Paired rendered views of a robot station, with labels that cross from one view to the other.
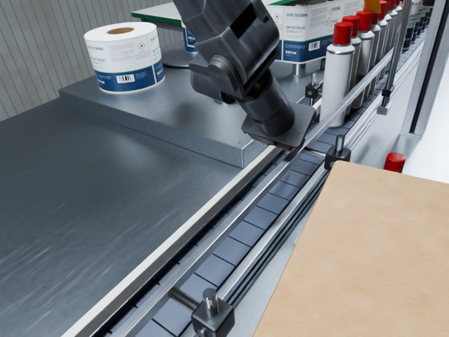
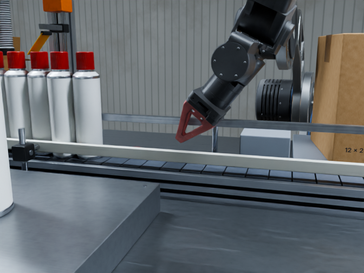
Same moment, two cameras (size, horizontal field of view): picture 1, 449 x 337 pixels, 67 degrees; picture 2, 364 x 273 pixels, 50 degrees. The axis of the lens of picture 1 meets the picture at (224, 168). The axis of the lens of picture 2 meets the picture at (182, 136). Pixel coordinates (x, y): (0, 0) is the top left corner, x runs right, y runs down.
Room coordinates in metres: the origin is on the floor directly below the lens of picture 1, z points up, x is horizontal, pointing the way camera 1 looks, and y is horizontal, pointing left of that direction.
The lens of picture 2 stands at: (0.78, 0.52, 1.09)
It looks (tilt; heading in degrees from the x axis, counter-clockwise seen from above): 13 degrees down; 246
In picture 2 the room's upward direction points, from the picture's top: straight up
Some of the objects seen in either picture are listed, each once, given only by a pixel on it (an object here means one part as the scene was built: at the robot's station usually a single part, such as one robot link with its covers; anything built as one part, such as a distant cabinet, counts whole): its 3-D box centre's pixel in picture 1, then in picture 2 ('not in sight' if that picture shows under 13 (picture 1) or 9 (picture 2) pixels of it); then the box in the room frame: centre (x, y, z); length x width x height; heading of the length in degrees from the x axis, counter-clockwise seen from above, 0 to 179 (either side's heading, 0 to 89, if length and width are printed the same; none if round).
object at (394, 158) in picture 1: (394, 163); not in sight; (0.53, -0.33, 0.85); 0.03 x 0.03 x 0.03
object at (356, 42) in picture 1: (343, 69); (62, 104); (0.69, -0.27, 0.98); 0.05 x 0.05 x 0.20
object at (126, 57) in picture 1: (126, 56); not in sight; (1.02, 0.26, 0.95); 0.20 x 0.20 x 0.14
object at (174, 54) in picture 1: (198, 51); not in sight; (1.23, 0.06, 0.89); 0.31 x 0.31 x 0.01
